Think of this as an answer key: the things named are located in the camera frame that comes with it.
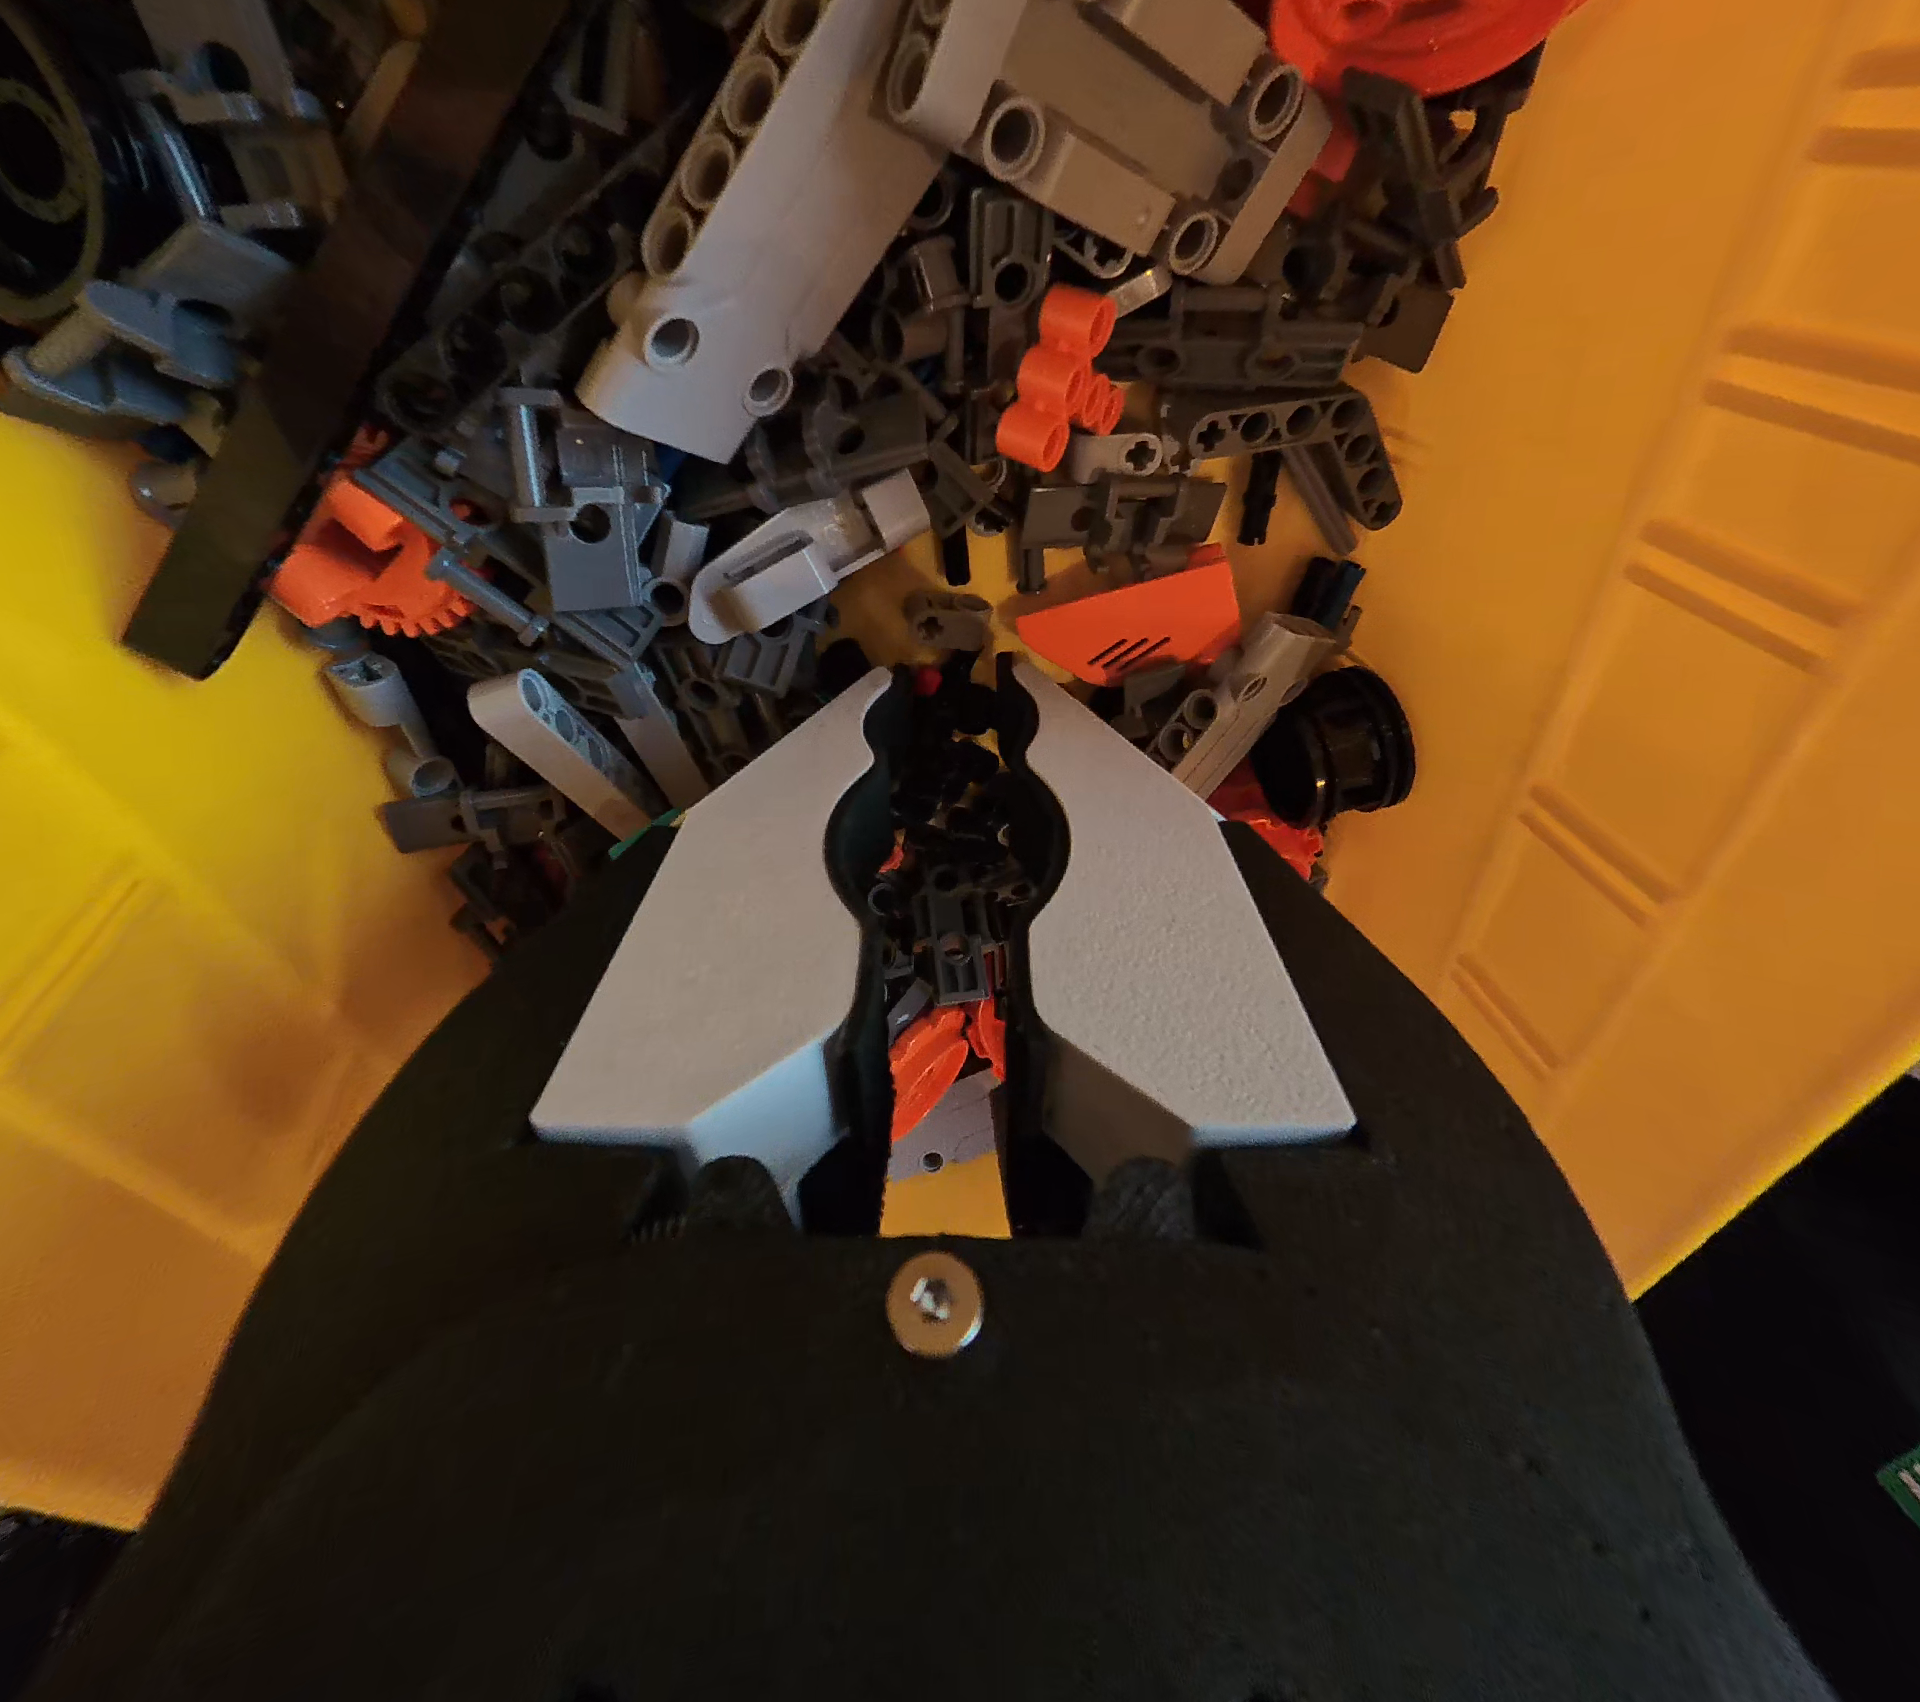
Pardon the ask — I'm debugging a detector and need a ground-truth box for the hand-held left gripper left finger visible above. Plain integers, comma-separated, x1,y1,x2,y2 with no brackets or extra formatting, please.
530,665,902,1232

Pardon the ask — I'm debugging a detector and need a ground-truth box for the yellow plastic bin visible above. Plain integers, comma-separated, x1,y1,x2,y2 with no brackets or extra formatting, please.
0,0,1920,1531

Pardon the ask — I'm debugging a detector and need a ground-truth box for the pile of brick parts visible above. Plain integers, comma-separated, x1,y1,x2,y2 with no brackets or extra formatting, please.
0,0,1682,1185

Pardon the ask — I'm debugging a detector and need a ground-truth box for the person's black shirt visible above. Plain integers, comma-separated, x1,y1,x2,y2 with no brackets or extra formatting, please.
1628,1085,1920,1702

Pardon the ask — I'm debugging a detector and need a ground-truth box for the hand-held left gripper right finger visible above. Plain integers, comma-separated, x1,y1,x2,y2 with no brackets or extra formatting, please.
990,659,1358,1232

